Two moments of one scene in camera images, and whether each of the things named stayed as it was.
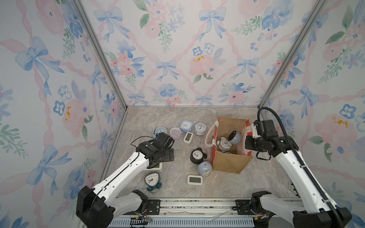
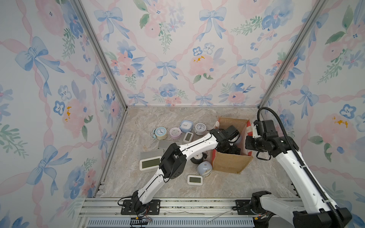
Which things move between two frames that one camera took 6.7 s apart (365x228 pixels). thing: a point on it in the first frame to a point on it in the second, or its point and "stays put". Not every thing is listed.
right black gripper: [253, 148] stays put
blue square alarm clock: [186, 126] stays put
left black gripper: [170, 154] to [234, 149]
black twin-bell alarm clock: [197, 155] stays put
